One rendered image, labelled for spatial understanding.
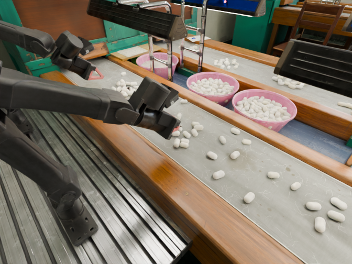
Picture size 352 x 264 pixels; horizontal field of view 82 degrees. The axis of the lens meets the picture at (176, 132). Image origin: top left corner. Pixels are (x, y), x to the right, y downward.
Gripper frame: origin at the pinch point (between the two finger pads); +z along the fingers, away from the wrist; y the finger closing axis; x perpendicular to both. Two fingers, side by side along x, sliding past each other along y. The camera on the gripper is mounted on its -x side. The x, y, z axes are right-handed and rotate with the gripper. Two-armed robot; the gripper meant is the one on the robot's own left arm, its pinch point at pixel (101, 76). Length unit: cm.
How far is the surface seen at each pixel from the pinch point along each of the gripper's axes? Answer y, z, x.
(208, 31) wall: 142, 224, -127
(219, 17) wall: 142, 234, -157
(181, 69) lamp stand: 6, 52, -25
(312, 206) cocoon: -87, 15, 1
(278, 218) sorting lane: -83, 10, 8
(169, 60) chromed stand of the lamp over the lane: -8.6, 24.3, -22.0
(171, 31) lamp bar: -30.0, -2.6, -25.3
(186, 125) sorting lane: -39.4, 17.7, 0.6
